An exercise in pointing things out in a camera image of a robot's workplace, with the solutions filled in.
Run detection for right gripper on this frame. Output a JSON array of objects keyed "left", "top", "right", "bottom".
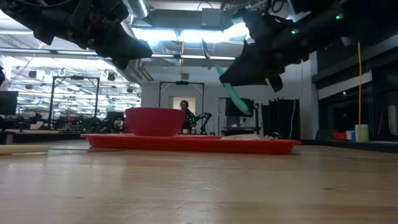
[{"left": 218, "top": 8, "right": 312, "bottom": 93}]

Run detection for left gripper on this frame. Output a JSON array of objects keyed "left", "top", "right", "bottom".
[{"left": 67, "top": 0, "right": 154, "bottom": 70}]

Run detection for spoon with teal handle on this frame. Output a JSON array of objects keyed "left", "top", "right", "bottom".
[{"left": 201, "top": 38, "right": 252, "bottom": 116}]

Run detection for magenta plastic bowl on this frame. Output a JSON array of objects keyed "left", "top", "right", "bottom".
[{"left": 125, "top": 107, "right": 187, "bottom": 138}]

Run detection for red plastic tray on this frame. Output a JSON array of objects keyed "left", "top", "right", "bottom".
[{"left": 80, "top": 133, "right": 302, "bottom": 156}]

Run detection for knife with yellow handle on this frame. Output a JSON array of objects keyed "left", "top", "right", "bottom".
[{"left": 0, "top": 144, "right": 109, "bottom": 156}]

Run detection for black curtain panels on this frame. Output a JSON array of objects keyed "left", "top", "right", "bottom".
[{"left": 260, "top": 98, "right": 301, "bottom": 140}]

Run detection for black monitor on stand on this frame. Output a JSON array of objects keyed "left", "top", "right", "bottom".
[{"left": 224, "top": 97, "right": 256, "bottom": 118}]

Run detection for long LED light bar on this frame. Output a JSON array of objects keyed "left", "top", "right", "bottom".
[{"left": 0, "top": 47, "right": 246, "bottom": 63}]

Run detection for grey ceiling box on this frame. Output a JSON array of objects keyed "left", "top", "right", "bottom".
[{"left": 201, "top": 7, "right": 223, "bottom": 27}]

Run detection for person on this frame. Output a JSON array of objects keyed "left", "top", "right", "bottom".
[{"left": 179, "top": 99, "right": 198, "bottom": 135}]

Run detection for green and white cup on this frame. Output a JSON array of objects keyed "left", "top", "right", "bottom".
[{"left": 354, "top": 124, "right": 370, "bottom": 142}]

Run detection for tall black gantry frame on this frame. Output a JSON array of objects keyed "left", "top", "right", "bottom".
[{"left": 49, "top": 75, "right": 101, "bottom": 129}]

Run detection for round silver air duct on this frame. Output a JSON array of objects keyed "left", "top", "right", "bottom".
[{"left": 123, "top": 0, "right": 150, "bottom": 19}]

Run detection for black gantry frame with camera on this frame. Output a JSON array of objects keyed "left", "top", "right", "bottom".
[{"left": 159, "top": 80, "right": 205, "bottom": 109}]

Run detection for yellow hanging cable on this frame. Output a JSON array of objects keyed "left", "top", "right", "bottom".
[{"left": 356, "top": 42, "right": 364, "bottom": 142}]

